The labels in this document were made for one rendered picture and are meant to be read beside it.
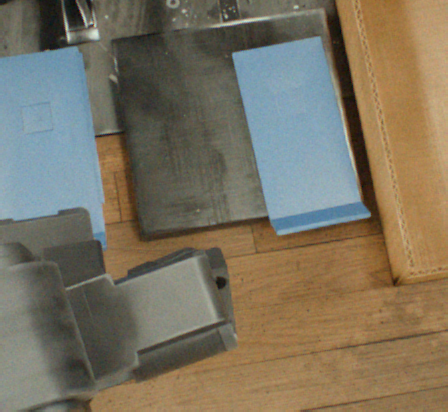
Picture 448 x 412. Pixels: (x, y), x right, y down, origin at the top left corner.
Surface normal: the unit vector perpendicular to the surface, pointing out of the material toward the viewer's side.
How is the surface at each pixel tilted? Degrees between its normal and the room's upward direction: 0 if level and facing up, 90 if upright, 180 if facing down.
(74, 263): 58
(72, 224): 32
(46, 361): 20
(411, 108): 0
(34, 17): 0
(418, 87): 0
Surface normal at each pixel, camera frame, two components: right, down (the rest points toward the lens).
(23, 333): 0.29, -0.34
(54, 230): 0.12, 0.28
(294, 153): 0.03, -0.25
